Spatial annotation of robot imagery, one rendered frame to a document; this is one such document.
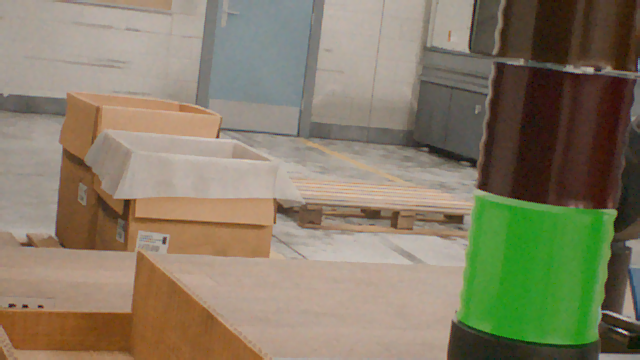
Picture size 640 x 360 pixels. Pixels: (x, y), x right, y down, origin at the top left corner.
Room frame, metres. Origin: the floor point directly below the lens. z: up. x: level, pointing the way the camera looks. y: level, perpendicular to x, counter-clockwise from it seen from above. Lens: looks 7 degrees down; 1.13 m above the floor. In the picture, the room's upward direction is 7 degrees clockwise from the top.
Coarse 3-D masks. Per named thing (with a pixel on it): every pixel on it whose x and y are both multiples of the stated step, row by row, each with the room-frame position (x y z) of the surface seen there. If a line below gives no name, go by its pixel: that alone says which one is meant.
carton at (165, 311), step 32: (160, 288) 0.72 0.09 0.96; (0, 320) 0.74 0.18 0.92; (32, 320) 0.75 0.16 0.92; (64, 320) 0.76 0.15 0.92; (96, 320) 0.76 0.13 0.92; (128, 320) 0.77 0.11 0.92; (160, 320) 0.72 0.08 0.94; (192, 320) 0.66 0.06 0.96; (224, 320) 0.62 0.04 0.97; (0, 352) 0.53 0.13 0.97; (32, 352) 0.74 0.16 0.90; (64, 352) 0.75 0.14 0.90; (96, 352) 0.76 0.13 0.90; (128, 352) 0.77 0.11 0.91; (160, 352) 0.71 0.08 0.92; (192, 352) 0.66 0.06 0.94; (224, 352) 0.61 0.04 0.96; (256, 352) 0.57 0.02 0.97
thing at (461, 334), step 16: (464, 336) 0.32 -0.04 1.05; (480, 336) 0.32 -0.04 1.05; (496, 336) 0.32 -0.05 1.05; (448, 352) 0.33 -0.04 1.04; (464, 352) 0.32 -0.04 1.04; (480, 352) 0.32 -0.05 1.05; (496, 352) 0.32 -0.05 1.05; (512, 352) 0.31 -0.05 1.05; (528, 352) 0.31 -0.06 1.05; (544, 352) 0.31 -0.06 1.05; (560, 352) 0.31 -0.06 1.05; (576, 352) 0.32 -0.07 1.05; (592, 352) 0.32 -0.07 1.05
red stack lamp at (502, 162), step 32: (512, 64) 0.32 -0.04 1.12; (512, 96) 0.32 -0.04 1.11; (544, 96) 0.32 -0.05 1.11; (576, 96) 0.31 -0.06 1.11; (608, 96) 0.32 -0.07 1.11; (512, 128) 0.32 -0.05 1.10; (544, 128) 0.32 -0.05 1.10; (576, 128) 0.32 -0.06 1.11; (608, 128) 0.32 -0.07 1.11; (480, 160) 0.33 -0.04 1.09; (512, 160) 0.32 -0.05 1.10; (544, 160) 0.32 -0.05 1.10; (576, 160) 0.32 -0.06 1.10; (608, 160) 0.32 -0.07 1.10; (512, 192) 0.32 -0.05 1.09; (544, 192) 0.32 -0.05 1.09; (576, 192) 0.32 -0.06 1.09; (608, 192) 0.32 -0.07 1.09
